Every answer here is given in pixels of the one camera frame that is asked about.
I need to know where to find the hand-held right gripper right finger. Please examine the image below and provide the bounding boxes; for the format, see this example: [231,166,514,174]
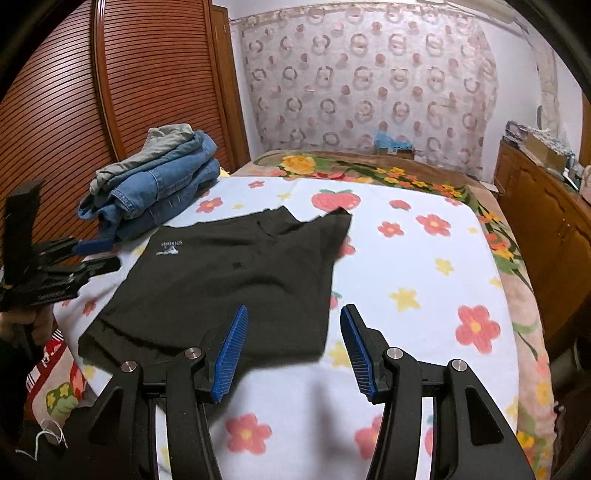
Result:
[339,304,536,480]

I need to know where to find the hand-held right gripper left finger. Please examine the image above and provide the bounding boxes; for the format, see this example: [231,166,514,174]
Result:
[69,305,250,480]

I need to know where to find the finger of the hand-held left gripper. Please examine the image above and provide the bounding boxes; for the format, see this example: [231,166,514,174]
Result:
[46,236,116,257]
[69,256,122,283]

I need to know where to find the black pants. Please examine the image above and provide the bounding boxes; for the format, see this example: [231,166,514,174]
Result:
[78,205,354,370]

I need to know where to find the grey-green folded pants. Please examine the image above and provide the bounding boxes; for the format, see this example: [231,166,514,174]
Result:
[89,123,195,195]

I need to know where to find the person's left hand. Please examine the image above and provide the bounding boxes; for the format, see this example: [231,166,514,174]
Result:
[0,305,54,352]

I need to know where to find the blue denim folded jeans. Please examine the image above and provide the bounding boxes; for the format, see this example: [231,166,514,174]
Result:
[77,159,221,242]

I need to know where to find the white floral blanket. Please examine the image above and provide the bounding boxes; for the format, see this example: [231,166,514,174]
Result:
[28,175,522,480]

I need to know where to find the red patterned cloth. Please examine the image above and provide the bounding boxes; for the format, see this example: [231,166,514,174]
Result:
[25,329,88,418]

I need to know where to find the light blue folded jeans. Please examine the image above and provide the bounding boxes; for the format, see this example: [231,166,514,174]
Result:
[115,130,219,186]

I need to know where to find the wooden slatted wardrobe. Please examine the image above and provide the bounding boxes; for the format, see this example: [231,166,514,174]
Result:
[0,0,252,296]

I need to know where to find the brown floral blanket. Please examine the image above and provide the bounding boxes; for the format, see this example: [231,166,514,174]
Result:
[252,150,563,464]

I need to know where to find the blue plastic bag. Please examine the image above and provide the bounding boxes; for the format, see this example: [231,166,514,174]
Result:
[373,131,416,153]

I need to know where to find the wooden cabinet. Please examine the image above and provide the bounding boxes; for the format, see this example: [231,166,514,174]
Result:
[493,138,591,344]

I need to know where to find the circle patterned curtain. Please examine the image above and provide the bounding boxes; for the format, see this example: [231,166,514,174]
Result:
[239,2,500,168]

